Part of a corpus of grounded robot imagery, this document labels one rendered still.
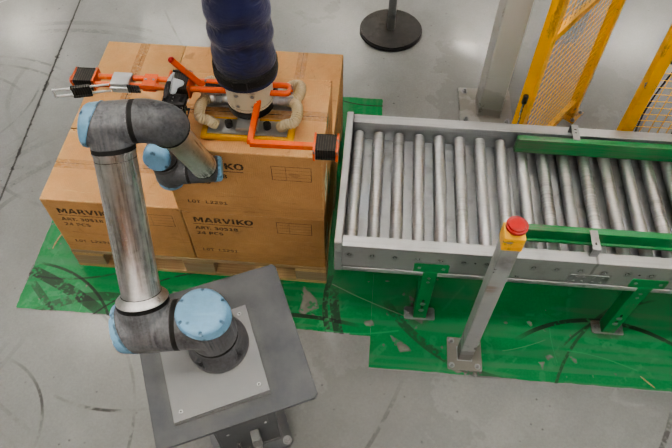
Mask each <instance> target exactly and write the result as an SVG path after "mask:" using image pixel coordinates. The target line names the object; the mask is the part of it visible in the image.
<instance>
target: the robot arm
mask: <svg viewBox="0 0 672 448"><path fill-rule="evenodd" d="M174 76H175V72H173V73H172V74H171V75H170V77H169V78H168V80H167V81H166V84H165V87H164V92H163V97H162V101H160V100H154V99H147V98H135V99H122V100H107V101H103V100H99V101H96V102H88V103H86V104H84V105H83V107H82V108H81V110H80V112H79V116H78V122H77V133H78V138H79V142H80V144H81V145H82V146H83V147H86V148H90V152H91V156H92V157H93V161H94V166H95V171H96V176H97V181H98V186H99V191H100V196H101V201H102V206H103V210H104V215H105V220H106V225H107V230H108V235H109V240H110V245H111V250H112V255H113V259H114V264H115V269H116V274H117V279H118V284H119V289H120V295H119V297H118V298H117V299H116V301H115V304H114V305H113V306H112V308H111V310H110V314H109V316H110V319H109V334H110V338H111V340H112V344H113V346H114V347H115V349H116V350H117V351H118V352H120V353H124V354H139V353H154V352H168V351H182V350H188V352H189V355H190V358H191V359H192V361H193V363H194V364H195V365H196V366H197V367H198V368H199V369H201V370H202V371H204V372H207V373H212V374H220V373H225V372H228V371H230V370H232V369H233V368H235V367H236V366H238V365H239V364H240V363H241V362H242V360H243V359H244V357H245V356H246V353H247V351H248V347H249V336H248V333H247V330H246V328H245V326H244V325H243V323H242V322H241V321H240V320H239V319H237V318H236V317H234V316H233V314H232V312H231V309H230V306H229V304H228V303H227V301H226V300H225V299H224V298H223V297H222V296H221V295H220V294H219V293H218V292H216V291H214V290H211V289H206V288H205V289H202V288H200V289H195V290H192V291H190V292H188V293H186V294H185V295H184V296H183V297H182V298H180V299H170V298H169V292H168V290H167V289H166V288H164V287H162V286H160V281H159V276H158V270H157V265H156V259H155V254H154V248H153V242H152V237H151V231H150V226H149V220H148V215H147V209H146V204H145V198H144V192H143V187H142V181H141V176H140V170H139V165H138V159H137V153H136V149H137V147H136V144H139V143H147V144H146V147H145V148H144V151H143V162H144V164H145V165H146V166H147V167H148V168H150V169H152V170H153V172H154V174H155V176H156V180H157V182H158V183H159V185H160V186H161V187H162V188H163V189H165V190H169V191H173V190H177V189H179V188H181V187H182V186H183V184H192V183H207V182H219V181H222V180H223V162H222V157H221V156H217V155H215V156H212V155H211V154H210V153H209V152H208V151H207V149H206V148H205V147H204V146H203V145H202V143H201V142H200V141H199V140H198V138H197V137H196V136H195V135H194V133H193V132H192V131H191V130H190V121H189V119H188V115H189V112H190V108H187V106H186V105H187V102H188V101H189V100H188V99H187V94H176V95H171V96H169V95H170V94H175V93H176V92H177V89H178V88H179V87H181V86H183V85H184V81H183V80H180V79H176V78H174ZM186 111H188V114H186ZM177 158H178V159H177Z"/></svg>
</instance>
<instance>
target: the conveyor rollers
mask: <svg viewBox="0 0 672 448"><path fill-rule="evenodd" d="M364 140H365V133H364V132H363V131H361V130H357V131H355V132H354V139H353V150H352V161H351V172H350V183H349V194H348V205H347V216H346V227H345V235H350V236H357V231H358V218H359V205H360V192H361V179H362V166H363V153H364ZM384 141H385V134H384V133H383V132H380V131H378V132H375V133H374V139H373V154H372V169H371V184H370V199H369V214H368V229H367V237H378V238H379V236H380V217H381V198H382V179H383V160H384ZM453 141H454V173H455V204H456V236H457V243H462V244H469V222H468V200H467V178H466V156H465V139H464V138H463V137H460V136H459V137H456V138H454V140H453ZM404 142H405V136H404V134H402V133H396V134H394V138H393V162H392V186H391V210H390V234H389V238H392V239H402V214H403V178H404ZM433 143H434V242H447V227H446V179H445V138H444V137H443V136H441V135H437V136H435V137H434V139H433ZM494 153H495V166H496V178H497V191H498V203H499V215H500V228H502V225H503V223H504V222H506V221H507V219H508V218H510V217H511V216H512V209H511V199H510V188H509V178H508V167H507V157H506V146H505V141H504V140H503V139H497V140H495V141H494ZM535 156H536V164H537V172H538V179H539V187H540V195H541V203H542V210H543V218H544V225H556V226H557V219H556V212H555V205H554V198H553V191H552V184H551V178H550V171H549V164H548V157H547V154H537V153H535ZM576 158H577V164H578V169H579V175H580V181H581V186H582V192H583V197H584V203H585V209H586V214H587V220H588V225H589V228H599V229H602V223H601V218H600V213H599V208H598V203H597V198H596V192H595V187H594V182H593V177H592V172H591V167H590V161H589V157H584V156H576ZM474 159H475V177H476V194H477V212H478V230H479V245H490V246H492V235H491V221H490V206H489V192H488V178H487V164H486V149H485V140H484V139H483V138H476V139H475V140H474ZM515 160H516V169H517V179H518V188H519V198H520V207H521V217H522V218H524V219H525V220H526V221H527V222H528V224H535V220H534V211H533V203H532V194H531V186H530V178H529V169H528V161H527V153H522V152H515ZM556 161H557V167H558V174H559V180H560V187H561V193H562V199H563V206H564V212H565V219H566V225H567V226H571V227H580V225H579V219H578V213H577V207H576V201H575V195H574V189H573V183H572V177H571V171H570V165H569V159H568V155H556ZM597 161H598V166H599V171H600V176H601V181H602V186H603V191H604V196H605V201H606V206H607V210H608V215H609V220H610V225H611V229H614V230H625V227H624V223H623V218H622V213H621V209H620V204H619V200H618V195H617V191H616V186H615V181H614V177H613V172H612V168H611V163H610V158H600V157H597ZM638 162H639V166H640V170H641V174H642V178H643V181H644V185H645V189H646V193H647V197H648V201H649V205H650V209H651V213H652V217H653V221H654V225H655V229H656V232H657V233H670V229H669V225H668V221H667V218H666V214H665V210H664V206H663V203H662V199H661V195H660V191H659V188H658V184H657V180H656V176H655V173H654V169H653V165H652V162H651V161H647V160H638ZM618 164H619V168H620V172H621V177H622V181H623V186H624V190H625V194H626V199H627V203H628V208H629V212H630V216H631V221H632V225H633V230H634V231H643V232H648V230H647V226H646V222H645V218H644V214H643V210H642V205H641V201H640V197H639V193H638V189H637V185H636V181H635V177H634V172H633V168H632V164H631V160H630V159H618ZM659 164H660V167H661V171H662V174H663V178H664V182H665V185H666V189H667V193H668V196H669V200H670V203H671V207H672V162H663V161H659ZM424 167H425V137H424V135H422V134H416V135H415V136H414V138H413V196H412V240H420V241H424Z"/></svg>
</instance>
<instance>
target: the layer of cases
mask: <svg viewBox="0 0 672 448"><path fill-rule="evenodd" d="M276 53H277V56H278V74H277V78H294V79H311V80H329V81H332V134H334V135H337V133H339V134H340V130H341V121H342V111H343V55H339V54H321V53H304V52H286V51H276ZM170 56H172V57H174V58H175V59H176V60H177V61H178V62H179V63H181V64H182V65H183V66H184V67H186V68H187V69H188V70H191V71H193V73H208V74H214V73H213V68H212V55H211V47H199V46H181V45H164V44H146V43H129V42H111V41H109V43H108V45H107V47H106V49H105V52H104V54H103V56H102V59H101V61H100V63H99V65H98V67H99V70H100V72H101V73H105V74H114V72H126V73H133V75H145V74H159V75H158V76H165V77H168V75H169V72H170V70H172V72H173V69H174V70H178V69H177V68H176V67H174V66H173V65H172V64H171V63H169V62H168V58H169V57H170ZM140 90H141V93H119V92H113V91H112V92H104V93H94V94H93V96H91V97H84V99H83V101H82V104H81V106H80V108H79V110H78V113H77V115H76V117H75V119H74V122H73V124H72V126H71V129H70V131H69V133H68V135H67V137H66V140H65V142H64V144H63V146H62V149H61V151H60V153H59V155H58V158H57V160H56V162H55V164H54V167H53V169H52V171H51V174H50V176H49V178H48V180H47V183H46V185H45V187H44V189H43V192H42V194H41V196H40V198H39V199H40V201H41V203H42V204H43V206H44V207H45V209H46V210H47V212H48V213H49V215H50V217H51V218H52V220H53V221H54V223H55V224H56V226H57V228H58V229H59V231H60V232H61V234H62V235H63V237H64V239H65V240H66V242H67V243H68V245H69V246H70V248H71V249H79V250H93V251H106V252H112V250H111V245H110V240H109V235H108V230H107V225H106V220H105V215H104V210H103V206H102V201H101V196H100V191H99V186H98V181H97V176H96V171H95V166H94V161H93V157H92V156H91V152H90V148H86V147H83V146H82V145H81V144H80V142H79V138H78V133H77V122H78V116H79V112H80V110H81V108H82V107H83V105H84V104H86V103H88V102H96V101H99V100H103V101H107V100H122V99H135V98H147V99H154V100H160V101H162V97H163V92H164V90H157V91H156V92H148V91H143V89H140ZM146 144H147V143H139V144H136V147H137V149H136V153H137V159H138V165H139V170H140V176H141V181H142V187H143V192H144V198H145V204H146V209H147V215H148V220H149V226H150V231H151V237H152V242H153V248H154V254H155V255H160V256H174V257H187V258H196V257H197V258H201V259H214V260H228V261H241V262H255V263H269V264H282V265H296V266H309V267H323V268H325V267H326V260H327V250H328V241H329V232H330V223H331V213H332V204H333V195H334V185H335V176H336V167H337V162H335V161H331V165H330V174H329V183H328V192H327V201H326V209H325V218H324V221H316V220H302V219H287V218H273V217H258V216H244V215H229V214H215V213H200V212H186V211H179V209H178V206H177V203H176V200H175V198H174V195H173V192H172V191H169V190H165V189H163V188H162V187H161V186H160V185H159V183H158V182H157V180H156V176H155V174H154V172H153V170H152V169H150V168H148V167H147V166H146V165H145V164H144V162H143V151H144V148H145V147H146Z"/></svg>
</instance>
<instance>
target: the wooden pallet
mask: <svg viewBox="0 0 672 448"><path fill-rule="evenodd" d="M342 131H343V111H342V121H341V130H340V141H341V140H342ZM337 167H338V162H337ZM337 167H336V176H337ZM336 176H335V185H334V195H333V204H332V213H331V223H332V214H333V210H334V207H335V197H336ZM331 223H330V232H331ZM330 232H329V241H328V250H327V260H326V267H325V268H323V267H309V266H296V265H282V264H272V265H274V266H276V269H277V272H278V275H279V278H280V280H288V281H301V282H314V283H327V273H328V251H329V242H330ZM71 251H72V253H73V254H74V256H75V257H76V259H77V260H78V262H79V264H80V265H88V266H101V267H115V264H114V259H113V255H112V252H106V251H93V250H79V249H71ZM155 259H156V265H157V270H158V271H168V272H181V273H194V274H208V275H221V276H233V275H236V274H240V273H243V272H247V271H250V270H253V269H257V268H260V267H264V266H267V265H270V264H269V263H255V262H241V261H228V260H214V259H201V258H197V257H196V258H187V257H174V256H160V255H155Z"/></svg>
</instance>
